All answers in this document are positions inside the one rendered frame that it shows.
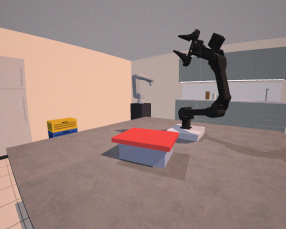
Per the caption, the red square panel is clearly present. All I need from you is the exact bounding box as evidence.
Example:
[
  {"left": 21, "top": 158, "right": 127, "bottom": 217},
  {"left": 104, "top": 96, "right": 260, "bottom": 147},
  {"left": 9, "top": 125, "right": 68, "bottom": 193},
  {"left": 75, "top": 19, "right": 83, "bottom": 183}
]
[{"left": 111, "top": 127, "right": 179, "bottom": 152}]

